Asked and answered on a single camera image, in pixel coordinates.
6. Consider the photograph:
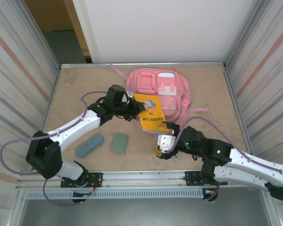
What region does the yellow book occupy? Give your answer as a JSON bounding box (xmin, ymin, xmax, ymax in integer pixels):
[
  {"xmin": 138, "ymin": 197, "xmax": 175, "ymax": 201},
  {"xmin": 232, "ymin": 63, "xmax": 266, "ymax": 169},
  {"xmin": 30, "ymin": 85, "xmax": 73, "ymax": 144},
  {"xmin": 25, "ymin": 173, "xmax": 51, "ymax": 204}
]
[{"xmin": 133, "ymin": 93, "xmax": 170, "ymax": 133}]

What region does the pink backpack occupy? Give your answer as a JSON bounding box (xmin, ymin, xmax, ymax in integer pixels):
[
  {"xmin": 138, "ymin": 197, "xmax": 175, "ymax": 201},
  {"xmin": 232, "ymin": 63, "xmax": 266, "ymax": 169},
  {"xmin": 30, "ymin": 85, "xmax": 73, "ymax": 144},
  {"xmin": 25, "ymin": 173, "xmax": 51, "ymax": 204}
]
[{"xmin": 108, "ymin": 64, "xmax": 208, "ymax": 135}]

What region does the blue pencil case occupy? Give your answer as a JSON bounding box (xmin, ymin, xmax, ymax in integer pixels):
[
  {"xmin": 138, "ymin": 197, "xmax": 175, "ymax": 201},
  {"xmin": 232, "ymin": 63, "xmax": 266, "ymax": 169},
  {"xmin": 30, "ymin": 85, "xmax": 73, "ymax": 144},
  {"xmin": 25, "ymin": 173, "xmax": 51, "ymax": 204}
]
[{"xmin": 75, "ymin": 133, "xmax": 105, "ymax": 159}]

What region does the brown wooden board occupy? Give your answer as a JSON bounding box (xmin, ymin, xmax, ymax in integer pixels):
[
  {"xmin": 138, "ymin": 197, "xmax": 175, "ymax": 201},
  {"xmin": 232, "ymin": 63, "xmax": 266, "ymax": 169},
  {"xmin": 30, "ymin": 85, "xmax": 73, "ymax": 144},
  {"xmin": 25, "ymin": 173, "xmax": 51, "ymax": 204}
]
[{"xmin": 25, "ymin": 0, "xmax": 90, "ymax": 58}]

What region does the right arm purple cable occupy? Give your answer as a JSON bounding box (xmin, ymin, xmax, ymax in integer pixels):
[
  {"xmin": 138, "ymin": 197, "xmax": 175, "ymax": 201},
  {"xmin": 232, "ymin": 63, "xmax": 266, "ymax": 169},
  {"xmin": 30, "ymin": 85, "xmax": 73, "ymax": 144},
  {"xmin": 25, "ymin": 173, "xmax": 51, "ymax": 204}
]
[{"xmin": 168, "ymin": 116, "xmax": 283, "ymax": 203}]

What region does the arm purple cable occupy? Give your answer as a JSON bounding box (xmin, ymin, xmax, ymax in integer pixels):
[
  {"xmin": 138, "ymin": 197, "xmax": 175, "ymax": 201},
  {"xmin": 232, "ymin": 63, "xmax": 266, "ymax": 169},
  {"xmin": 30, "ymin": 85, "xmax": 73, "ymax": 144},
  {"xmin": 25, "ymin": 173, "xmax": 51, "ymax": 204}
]
[
  {"xmin": 168, "ymin": 116, "xmax": 283, "ymax": 203},
  {"xmin": 0, "ymin": 91, "xmax": 108, "ymax": 207}
]

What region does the wide aluminium mounting rail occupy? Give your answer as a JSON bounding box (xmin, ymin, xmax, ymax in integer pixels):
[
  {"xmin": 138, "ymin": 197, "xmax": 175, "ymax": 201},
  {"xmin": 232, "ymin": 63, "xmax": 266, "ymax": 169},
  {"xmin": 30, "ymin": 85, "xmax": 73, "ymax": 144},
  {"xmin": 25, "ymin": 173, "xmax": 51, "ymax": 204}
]
[{"xmin": 15, "ymin": 167, "xmax": 273, "ymax": 191}]

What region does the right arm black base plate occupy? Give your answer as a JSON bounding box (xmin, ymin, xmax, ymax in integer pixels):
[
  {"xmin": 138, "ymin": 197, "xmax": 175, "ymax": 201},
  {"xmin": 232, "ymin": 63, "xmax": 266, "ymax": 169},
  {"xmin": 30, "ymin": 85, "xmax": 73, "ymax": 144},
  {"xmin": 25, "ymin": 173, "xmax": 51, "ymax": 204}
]
[{"xmin": 184, "ymin": 171, "xmax": 227, "ymax": 186}]

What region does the grey slotted cable duct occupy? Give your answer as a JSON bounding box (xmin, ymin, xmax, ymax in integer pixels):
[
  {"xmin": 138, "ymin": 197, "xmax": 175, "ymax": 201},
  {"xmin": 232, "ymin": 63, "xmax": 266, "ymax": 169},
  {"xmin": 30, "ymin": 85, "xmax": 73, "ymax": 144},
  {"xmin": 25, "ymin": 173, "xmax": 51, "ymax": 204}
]
[{"xmin": 25, "ymin": 189, "xmax": 205, "ymax": 200}]

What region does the aluminium table frame rail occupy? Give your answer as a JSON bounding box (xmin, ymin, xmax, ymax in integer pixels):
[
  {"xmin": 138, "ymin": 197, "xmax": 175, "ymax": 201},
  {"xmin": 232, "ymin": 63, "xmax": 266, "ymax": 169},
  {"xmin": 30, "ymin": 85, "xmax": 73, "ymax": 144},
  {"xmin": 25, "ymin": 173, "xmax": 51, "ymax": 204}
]
[
  {"xmin": 222, "ymin": 65, "xmax": 259, "ymax": 168},
  {"xmin": 60, "ymin": 61, "xmax": 227, "ymax": 69},
  {"xmin": 33, "ymin": 67, "xmax": 62, "ymax": 171}
]

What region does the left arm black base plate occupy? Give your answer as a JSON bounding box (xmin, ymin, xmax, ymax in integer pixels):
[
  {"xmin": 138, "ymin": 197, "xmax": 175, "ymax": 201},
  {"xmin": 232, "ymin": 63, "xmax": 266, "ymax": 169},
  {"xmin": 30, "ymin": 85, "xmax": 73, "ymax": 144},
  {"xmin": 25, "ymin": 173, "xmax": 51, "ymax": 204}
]
[{"xmin": 60, "ymin": 172, "xmax": 103, "ymax": 188}]

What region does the aluminium corner post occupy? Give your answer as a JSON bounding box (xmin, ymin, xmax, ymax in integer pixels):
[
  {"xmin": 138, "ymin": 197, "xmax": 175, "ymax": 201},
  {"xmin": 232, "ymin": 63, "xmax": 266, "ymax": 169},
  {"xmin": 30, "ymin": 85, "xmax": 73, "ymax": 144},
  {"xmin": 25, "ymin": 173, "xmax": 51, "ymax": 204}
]
[
  {"xmin": 225, "ymin": 0, "xmax": 265, "ymax": 69},
  {"xmin": 23, "ymin": 0, "xmax": 62, "ymax": 71}
]

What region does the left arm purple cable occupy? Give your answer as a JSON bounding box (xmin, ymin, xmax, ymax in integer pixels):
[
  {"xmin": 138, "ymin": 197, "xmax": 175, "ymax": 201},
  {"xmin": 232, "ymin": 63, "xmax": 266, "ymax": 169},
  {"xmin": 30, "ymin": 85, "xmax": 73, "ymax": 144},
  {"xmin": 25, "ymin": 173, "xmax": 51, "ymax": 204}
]
[{"xmin": 0, "ymin": 91, "xmax": 108, "ymax": 207}]

